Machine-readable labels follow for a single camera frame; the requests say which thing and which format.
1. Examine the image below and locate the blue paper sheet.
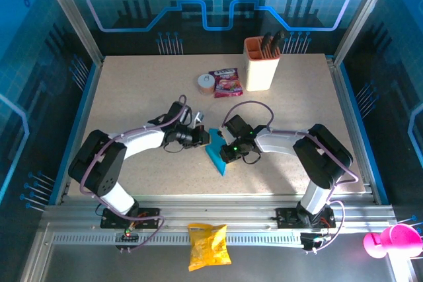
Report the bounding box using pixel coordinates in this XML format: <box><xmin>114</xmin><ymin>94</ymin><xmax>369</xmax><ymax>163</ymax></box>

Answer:
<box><xmin>204</xmin><ymin>127</ymin><xmax>232</xmax><ymax>177</ymax></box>

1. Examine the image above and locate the small pull-tab tin can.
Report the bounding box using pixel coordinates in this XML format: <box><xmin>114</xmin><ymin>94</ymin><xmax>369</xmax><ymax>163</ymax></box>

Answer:
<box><xmin>197</xmin><ymin>73</ymin><xmax>217</xmax><ymax>97</ymax></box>

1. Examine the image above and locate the purple candy bag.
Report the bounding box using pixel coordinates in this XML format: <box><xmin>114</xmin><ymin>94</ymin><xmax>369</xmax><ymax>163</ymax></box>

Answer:
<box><xmin>208</xmin><ymin>67</ymin><xmax>245</xmax><ymax>99</ymax></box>

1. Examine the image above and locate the beige knife block orange top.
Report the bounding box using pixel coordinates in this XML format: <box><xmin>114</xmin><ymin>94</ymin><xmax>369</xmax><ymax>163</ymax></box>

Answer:
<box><xmin>243</xmin><ymin>37</ymin><xmax>282</xmax><ymax>92</ymax></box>

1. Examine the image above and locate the yellow chips bag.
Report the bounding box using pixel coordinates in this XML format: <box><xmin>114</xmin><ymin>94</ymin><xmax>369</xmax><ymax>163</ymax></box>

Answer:
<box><xmin>186</xmin><ymin>223</ymin><xmax>232</xmax><ymax>272</ymax></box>

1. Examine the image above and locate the small black circuit board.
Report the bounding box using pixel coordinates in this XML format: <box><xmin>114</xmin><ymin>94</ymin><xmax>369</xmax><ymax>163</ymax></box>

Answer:
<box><xmin>299</xmin><ymin>232</ymin><xmax>331</xmax><ymax>252</ymax></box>
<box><xmin>114</xmin><ymin>225</ymin><xmax>139</xmax><ymax>242</ymax></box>

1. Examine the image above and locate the pink plastic cup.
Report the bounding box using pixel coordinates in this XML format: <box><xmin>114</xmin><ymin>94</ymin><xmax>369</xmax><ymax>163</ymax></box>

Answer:
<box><xmin>363</xmin><ymin>223</ymin><xmax>423</xmax><ymax>259</ymax></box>

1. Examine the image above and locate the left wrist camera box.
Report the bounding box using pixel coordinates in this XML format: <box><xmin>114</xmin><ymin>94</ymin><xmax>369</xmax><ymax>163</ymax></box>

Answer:
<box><xmin>191</xmin><ymin>111</ymin><xmax>206</xmax><ymax>127</ymax></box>

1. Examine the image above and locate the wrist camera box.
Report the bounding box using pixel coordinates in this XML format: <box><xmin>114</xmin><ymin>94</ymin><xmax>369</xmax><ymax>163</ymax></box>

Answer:
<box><xmin>217</xmin><ymin>126</ymin><xmax>234</xmax><ymax>146</ymax></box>
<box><xmin>191</xmin><ymin>111</ymin><xmax>206</xmax><ymax>127</ymax></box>

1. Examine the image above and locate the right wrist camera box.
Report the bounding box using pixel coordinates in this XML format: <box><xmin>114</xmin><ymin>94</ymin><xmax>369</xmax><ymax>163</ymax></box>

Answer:
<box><xmin>217</xmin><ymin>126</ymin><xmax>234</xmax><ymax>146</ymax></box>

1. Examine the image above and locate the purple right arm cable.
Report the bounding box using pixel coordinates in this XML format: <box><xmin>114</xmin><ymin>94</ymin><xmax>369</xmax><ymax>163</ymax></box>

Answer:
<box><xmin>223</xmin><ymin>100</ymin><xmax>360</xmax><ymax>255</ymax></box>

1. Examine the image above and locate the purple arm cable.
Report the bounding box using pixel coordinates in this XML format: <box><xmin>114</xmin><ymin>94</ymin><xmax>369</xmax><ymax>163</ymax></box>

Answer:
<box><xmin>79</xmin><ymin>94</ymin><xmax>188</xmax><ymax>254</ymax></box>
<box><xmin>223</xmin><ymin>100</ymin><xmax>360</xmax><ymax>255</ymax></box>

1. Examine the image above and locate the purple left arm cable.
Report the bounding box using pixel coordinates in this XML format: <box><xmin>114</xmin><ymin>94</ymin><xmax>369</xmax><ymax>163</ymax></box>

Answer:
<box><xmin>79</xmin><ymin>94</ymin><xmax>188</xmax><ymax>254</ymax></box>

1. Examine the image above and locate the aluminium frame beam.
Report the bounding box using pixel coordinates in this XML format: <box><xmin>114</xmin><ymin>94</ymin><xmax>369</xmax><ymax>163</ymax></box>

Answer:
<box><xmin>41</xmin><ymin>194</ymin><xmax>397</xmax><ymax>230</ymax></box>

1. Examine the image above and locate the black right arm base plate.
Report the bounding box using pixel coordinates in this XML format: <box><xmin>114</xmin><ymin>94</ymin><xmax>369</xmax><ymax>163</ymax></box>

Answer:
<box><xmin>276</xmin><ymin>207</ymin><xmax>336</xmax><ymax>229</ymax></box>

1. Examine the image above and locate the slotted grey cable duct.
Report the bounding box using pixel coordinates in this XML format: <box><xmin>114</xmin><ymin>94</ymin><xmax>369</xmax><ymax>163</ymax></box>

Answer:
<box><xmin>52</xmin><ymin>232</ymin><xmax>303</xmax><ymax>246</ymax></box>

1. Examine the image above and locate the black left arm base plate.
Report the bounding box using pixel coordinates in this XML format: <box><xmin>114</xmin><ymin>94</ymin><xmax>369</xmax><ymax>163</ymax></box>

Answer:
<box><xmin>100</xmin><ymin>207</ymin><xmax>161</xmax><ymax>230</ymax></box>

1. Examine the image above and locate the black knife handle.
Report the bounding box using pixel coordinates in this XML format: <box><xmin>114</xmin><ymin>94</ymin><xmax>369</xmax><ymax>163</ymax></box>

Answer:
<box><xmin>270</xmin><ymin>29</ymin><xmax>287</xmax><ymax>57</ymax></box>
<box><xmin>261</xmin><ymin>32</ymin><xmax>272</xmax><ymax>58</ymax></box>

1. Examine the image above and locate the aluminium side rail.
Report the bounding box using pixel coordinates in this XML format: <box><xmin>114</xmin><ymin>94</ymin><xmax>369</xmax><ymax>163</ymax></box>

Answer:
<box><xmin>325</xmin><ymin>54</ymin><xmax>381</xmax><ymax>205</ymax></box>

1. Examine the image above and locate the aluminium frame post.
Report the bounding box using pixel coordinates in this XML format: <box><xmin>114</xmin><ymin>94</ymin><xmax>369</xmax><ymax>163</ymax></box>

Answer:
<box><xmin>332</xmin><ymin>0</ymin><xmax>398</xmax><ymax>67</ymax></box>
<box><xmin>36</xmin><ymin>0</ymin><xmax>105</xmax><ymax>67</ymax></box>

